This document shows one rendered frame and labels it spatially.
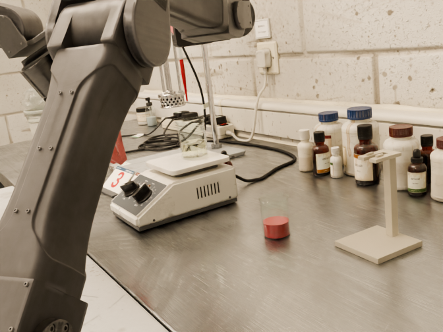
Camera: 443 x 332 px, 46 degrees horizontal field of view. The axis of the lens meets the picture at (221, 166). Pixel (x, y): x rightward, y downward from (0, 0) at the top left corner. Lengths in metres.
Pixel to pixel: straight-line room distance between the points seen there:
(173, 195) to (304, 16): 0.63
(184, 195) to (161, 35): 0.46
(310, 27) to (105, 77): 0.93
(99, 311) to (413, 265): 0.38
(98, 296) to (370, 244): 0.36
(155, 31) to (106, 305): 0.35
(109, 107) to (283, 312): 0.30
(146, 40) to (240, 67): 1.12
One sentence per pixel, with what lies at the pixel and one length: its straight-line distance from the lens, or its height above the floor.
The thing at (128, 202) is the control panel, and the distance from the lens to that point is 0.92.
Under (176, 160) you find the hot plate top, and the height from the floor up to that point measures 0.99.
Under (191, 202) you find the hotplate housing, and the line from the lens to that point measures 0.90.
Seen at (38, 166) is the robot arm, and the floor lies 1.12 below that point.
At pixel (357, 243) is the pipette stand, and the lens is 0.73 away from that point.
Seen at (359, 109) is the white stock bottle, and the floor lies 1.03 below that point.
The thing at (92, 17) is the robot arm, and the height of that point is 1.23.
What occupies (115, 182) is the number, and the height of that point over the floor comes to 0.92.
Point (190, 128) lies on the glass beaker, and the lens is 0.92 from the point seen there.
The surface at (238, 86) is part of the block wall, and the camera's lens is 1.59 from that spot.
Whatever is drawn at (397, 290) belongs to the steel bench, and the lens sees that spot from 0.63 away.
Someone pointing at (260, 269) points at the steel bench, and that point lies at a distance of 0.69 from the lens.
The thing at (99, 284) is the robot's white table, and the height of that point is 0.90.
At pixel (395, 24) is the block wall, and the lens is 1.13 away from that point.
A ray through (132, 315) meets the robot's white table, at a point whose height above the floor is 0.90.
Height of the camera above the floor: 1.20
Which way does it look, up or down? 14 degrees down
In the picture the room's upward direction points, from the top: 7 degrees counter-clockwise
